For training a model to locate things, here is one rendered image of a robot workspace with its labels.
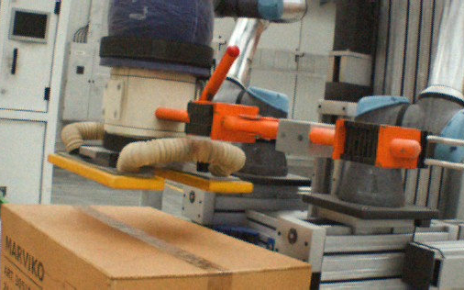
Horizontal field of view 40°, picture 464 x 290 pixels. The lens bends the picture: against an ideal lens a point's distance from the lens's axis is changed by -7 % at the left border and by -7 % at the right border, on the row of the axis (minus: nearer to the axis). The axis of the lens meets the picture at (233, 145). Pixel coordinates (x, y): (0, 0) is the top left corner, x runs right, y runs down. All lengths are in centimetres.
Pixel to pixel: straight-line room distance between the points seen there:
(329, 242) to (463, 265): 31
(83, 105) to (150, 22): 931
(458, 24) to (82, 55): 930
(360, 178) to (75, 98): 922
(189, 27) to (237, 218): 70
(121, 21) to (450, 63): 68
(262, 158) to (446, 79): 62
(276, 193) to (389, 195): 51
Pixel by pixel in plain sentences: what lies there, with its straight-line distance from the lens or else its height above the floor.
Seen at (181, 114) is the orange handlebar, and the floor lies 119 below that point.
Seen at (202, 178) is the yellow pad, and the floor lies 107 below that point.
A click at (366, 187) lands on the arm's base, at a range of 143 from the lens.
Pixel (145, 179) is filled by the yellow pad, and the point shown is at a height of 107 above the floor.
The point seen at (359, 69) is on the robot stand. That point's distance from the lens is 171.
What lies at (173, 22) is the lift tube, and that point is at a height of 135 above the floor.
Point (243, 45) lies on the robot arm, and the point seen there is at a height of 139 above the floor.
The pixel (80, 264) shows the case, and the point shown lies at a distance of 112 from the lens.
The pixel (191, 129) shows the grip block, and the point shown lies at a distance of 111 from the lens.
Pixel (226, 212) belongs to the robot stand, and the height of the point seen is 94.
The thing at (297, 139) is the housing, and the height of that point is 118.
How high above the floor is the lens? 121
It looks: 3 degrees down
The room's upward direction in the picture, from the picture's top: 6 degrees clockwise
